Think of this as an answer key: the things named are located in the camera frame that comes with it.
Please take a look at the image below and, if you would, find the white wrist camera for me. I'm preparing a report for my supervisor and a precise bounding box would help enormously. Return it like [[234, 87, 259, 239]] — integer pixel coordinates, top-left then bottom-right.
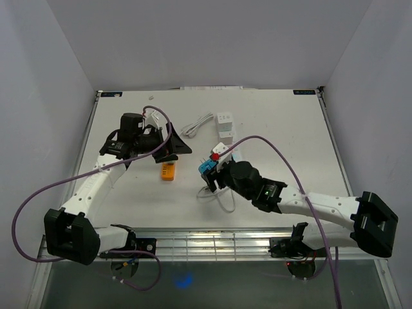
[[143, 110, 161, 129], [210, 142, 232, 171]]

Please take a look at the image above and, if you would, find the left blue corner label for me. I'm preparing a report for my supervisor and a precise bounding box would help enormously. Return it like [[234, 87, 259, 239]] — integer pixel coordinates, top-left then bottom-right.
[[100, 91, 123, 98]]

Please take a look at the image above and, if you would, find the white cube socket adapter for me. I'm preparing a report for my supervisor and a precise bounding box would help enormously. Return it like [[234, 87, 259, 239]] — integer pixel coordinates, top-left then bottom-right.
[[216, 112, 233, 132]]

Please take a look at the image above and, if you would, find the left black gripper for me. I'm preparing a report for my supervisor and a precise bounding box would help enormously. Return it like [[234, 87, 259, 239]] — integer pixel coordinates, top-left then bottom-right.
[[135, 122, 192, 164]]

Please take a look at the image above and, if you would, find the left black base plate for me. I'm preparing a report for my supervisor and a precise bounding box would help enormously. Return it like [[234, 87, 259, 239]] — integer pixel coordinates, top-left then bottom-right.
[[134, 238, 157, 255]]

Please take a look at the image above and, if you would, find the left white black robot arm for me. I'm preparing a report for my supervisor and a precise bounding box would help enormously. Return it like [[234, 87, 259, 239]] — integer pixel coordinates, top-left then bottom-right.
[[44, 113, 192, 265]]

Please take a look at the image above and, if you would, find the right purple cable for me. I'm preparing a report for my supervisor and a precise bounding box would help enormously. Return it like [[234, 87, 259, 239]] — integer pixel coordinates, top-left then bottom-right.
[[221, 135, 344, 309]]

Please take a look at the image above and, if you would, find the white pastel power strip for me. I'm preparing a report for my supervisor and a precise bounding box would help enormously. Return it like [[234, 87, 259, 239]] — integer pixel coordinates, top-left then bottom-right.
[[232, 152, 242, 162]]

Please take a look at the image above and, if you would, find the power strip white cord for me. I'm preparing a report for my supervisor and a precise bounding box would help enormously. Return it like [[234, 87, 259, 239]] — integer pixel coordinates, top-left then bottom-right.
[[196, 186, 236, 213]]

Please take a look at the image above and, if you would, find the white usb charger block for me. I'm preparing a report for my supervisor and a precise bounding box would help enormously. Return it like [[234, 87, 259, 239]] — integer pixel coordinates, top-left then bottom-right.
[[218, 130, 236, 145]]

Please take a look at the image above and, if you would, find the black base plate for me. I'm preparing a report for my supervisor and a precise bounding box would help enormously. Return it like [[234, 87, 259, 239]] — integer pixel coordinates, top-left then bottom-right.
[[268, 238, 319, 259], [134, 238, 157, 255]]

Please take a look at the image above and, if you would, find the orange power adapter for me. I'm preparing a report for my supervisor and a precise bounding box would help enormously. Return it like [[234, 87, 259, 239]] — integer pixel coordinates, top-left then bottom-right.
[[160, 162, 176, 181]]

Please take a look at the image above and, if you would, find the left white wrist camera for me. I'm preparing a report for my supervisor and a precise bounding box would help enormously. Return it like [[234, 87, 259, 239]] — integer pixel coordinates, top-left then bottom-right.
[[143, 110, 161, 129]]

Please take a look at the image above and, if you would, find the aluminium front rail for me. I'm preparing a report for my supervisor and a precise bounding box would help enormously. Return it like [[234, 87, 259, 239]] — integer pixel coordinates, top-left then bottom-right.
[[84, 225, 326, 265]]

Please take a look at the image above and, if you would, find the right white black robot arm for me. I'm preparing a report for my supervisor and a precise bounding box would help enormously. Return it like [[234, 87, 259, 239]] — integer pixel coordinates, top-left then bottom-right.
[[198, 160, 398, 258]]

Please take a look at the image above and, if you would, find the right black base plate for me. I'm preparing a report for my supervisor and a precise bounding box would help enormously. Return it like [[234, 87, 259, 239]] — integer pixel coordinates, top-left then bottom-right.
[[268, 238, 319, 259]]

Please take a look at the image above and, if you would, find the bundled white cable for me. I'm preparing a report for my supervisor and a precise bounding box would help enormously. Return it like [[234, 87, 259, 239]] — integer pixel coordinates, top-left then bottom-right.
[[180, 112, 214, 139]]

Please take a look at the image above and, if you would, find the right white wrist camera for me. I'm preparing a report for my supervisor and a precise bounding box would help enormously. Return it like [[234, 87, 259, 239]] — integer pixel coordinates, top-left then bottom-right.
[[210, 142, 232, 171]]

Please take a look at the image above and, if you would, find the blue plug adapter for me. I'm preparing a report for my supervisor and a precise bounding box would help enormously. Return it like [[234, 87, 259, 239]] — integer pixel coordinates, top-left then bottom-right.
[[198, 159, 217, 177]]

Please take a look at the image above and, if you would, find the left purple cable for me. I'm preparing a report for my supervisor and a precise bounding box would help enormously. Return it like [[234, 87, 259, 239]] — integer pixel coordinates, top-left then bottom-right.
[[11, 105, 172, 292]]

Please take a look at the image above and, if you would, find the blue corner label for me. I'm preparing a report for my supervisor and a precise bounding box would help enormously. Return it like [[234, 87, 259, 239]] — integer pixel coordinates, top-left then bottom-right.
[[100, 91, 123, 98], [293, 89, 316, 95]]

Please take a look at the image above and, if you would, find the right blue corner label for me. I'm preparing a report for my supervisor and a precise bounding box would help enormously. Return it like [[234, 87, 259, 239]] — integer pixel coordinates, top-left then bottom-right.
[[293, 89, 316, 95]]

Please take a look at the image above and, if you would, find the purple cable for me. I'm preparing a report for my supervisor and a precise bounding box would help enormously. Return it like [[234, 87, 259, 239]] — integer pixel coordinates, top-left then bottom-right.
[[221, 135, 344, 309], [11, 105, 172, 292]]

